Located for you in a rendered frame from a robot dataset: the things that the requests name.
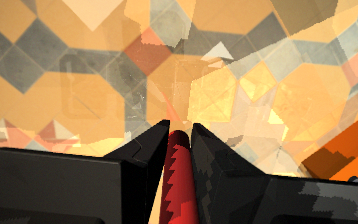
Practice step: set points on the red peg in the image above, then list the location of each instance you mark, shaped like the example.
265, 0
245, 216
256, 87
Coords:
178, 198

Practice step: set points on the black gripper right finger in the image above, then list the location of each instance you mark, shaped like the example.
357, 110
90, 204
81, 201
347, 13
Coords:
231, 190

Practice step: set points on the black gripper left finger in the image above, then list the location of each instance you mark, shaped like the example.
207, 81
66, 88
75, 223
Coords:
119, 187

